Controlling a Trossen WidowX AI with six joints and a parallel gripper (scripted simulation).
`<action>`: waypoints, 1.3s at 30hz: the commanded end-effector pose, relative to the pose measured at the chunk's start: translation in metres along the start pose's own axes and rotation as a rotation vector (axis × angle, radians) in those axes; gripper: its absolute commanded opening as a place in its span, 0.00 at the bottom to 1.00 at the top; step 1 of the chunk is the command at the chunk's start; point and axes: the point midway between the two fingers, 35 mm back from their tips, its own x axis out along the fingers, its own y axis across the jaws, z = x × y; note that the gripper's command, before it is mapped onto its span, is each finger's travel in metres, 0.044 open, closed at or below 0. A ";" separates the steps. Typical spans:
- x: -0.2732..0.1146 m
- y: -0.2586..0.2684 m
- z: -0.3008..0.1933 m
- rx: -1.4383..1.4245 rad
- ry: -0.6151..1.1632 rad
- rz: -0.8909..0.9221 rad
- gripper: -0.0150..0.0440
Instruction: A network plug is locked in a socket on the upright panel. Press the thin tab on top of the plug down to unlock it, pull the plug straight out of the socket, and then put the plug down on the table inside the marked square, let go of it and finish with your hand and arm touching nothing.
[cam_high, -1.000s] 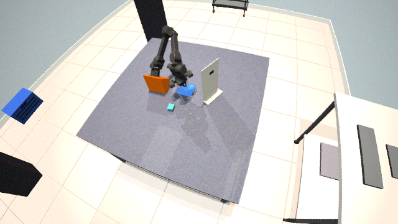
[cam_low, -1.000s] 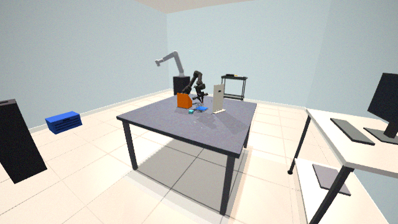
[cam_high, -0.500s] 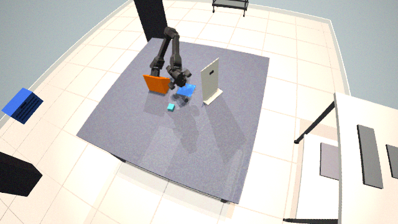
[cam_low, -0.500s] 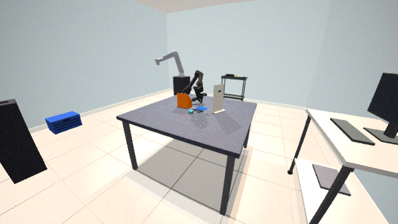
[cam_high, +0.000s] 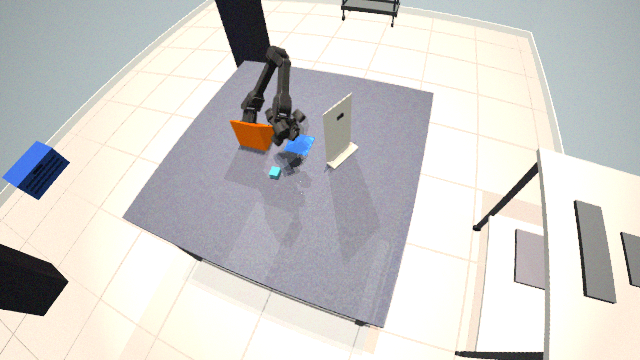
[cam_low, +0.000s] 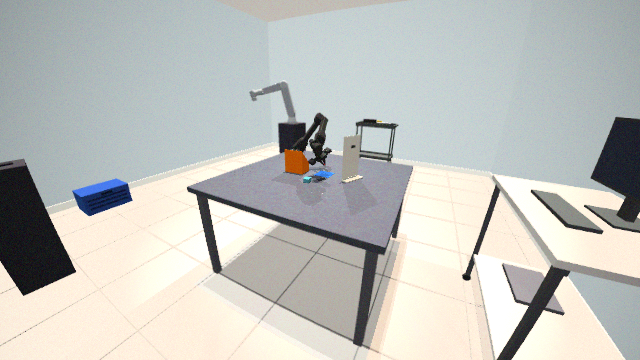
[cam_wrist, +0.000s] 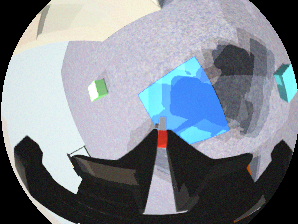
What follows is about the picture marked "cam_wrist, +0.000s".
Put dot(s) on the small light blue block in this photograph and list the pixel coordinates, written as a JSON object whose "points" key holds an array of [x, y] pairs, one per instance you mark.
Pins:
{"points": [[285, 80]]}

